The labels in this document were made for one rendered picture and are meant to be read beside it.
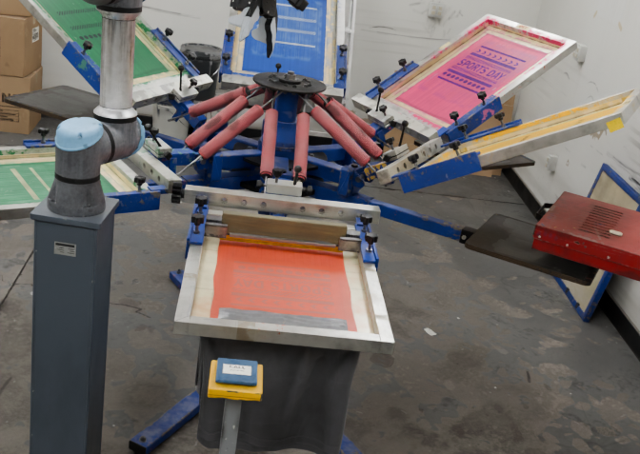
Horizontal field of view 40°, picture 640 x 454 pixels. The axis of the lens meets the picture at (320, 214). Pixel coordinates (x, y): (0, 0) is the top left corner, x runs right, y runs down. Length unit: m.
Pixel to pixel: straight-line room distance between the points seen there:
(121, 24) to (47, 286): 0.72
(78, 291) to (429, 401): 2.02
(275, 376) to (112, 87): 0.91
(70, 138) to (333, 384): 0.99
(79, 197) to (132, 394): 1.58
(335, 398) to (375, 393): 1.44
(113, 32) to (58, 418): 1.10
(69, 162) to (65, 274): 0.31
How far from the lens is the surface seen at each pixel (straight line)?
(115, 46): 2.38
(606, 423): 4.26
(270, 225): 2.85
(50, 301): 2.49
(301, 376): 2.52
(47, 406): 2.67
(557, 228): 3.09
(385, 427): 3.79
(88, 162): 2.34
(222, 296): 2.54
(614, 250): 3.06
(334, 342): 2.36
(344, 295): 2.64
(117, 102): 2.41
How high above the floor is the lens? 2.14
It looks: 22 degrees down
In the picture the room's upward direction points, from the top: 9 degrees clockwise
